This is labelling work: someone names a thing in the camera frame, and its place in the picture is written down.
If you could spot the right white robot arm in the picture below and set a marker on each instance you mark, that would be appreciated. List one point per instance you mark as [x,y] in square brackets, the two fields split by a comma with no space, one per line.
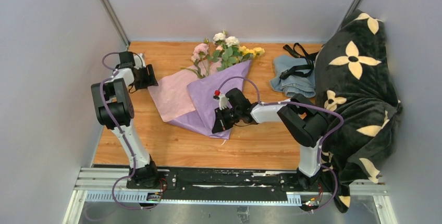
[306,125]

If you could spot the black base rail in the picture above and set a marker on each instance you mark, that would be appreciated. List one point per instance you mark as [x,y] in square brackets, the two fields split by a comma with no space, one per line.
[233,186]

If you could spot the small bud leafy sprig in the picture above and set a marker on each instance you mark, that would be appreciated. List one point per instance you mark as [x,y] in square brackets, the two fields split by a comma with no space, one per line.
[199,72]

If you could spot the light blue cloth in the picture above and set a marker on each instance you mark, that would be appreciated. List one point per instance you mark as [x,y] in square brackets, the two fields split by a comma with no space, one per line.
[293,76]

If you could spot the white fake rose stem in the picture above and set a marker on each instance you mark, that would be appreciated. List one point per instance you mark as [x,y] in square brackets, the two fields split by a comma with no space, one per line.
[229,57]

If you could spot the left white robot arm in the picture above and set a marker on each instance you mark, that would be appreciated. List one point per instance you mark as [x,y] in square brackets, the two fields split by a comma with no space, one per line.
[115,111]

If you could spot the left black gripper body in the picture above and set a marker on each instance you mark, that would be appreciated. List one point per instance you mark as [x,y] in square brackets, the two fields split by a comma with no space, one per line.
[146,80]

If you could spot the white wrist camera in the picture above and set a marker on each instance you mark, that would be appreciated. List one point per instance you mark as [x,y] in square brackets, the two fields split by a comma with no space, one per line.
[139,60]
[223,101]

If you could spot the dark floral blanket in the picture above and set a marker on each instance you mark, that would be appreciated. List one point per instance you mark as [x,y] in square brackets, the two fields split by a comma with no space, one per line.
[353,82]

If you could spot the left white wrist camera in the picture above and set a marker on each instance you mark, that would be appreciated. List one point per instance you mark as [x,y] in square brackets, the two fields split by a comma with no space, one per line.
[139,60]

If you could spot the pink wrapping paper sheet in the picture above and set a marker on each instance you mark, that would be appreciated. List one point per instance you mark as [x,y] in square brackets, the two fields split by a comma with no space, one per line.
[184,100]

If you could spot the yellow fake flower stem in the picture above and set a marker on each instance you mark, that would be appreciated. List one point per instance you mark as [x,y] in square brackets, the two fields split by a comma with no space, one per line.
[250,53]

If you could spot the pink fake flower stem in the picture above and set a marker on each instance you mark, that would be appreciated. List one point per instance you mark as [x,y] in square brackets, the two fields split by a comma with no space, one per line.
[201,56]

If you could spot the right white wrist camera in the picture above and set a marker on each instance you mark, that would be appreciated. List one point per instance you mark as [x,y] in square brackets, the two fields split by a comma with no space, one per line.
[223,101]

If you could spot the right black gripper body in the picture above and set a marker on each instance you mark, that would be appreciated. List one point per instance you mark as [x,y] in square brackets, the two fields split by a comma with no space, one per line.
[229,116]

